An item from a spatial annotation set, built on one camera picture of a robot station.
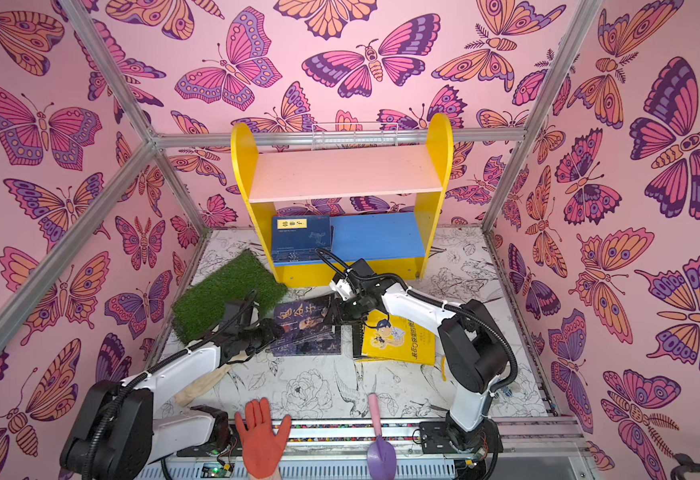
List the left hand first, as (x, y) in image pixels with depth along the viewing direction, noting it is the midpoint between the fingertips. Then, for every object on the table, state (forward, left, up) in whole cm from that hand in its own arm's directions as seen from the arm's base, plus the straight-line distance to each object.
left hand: (283, 328), depth 89 cm
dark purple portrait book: (-2, -7, +3) cm, 8 cm away
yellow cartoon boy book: (-2, -32, -1) cm, 32 cm away
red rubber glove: (-30, 0, -3) cm, 30 cm away
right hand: (0, -14, +6) cm, 15 cm away
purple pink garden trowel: (-31, -28, -2) cm, 42 cm away
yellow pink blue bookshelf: (+22, -35, +13) cm, 43 cm away
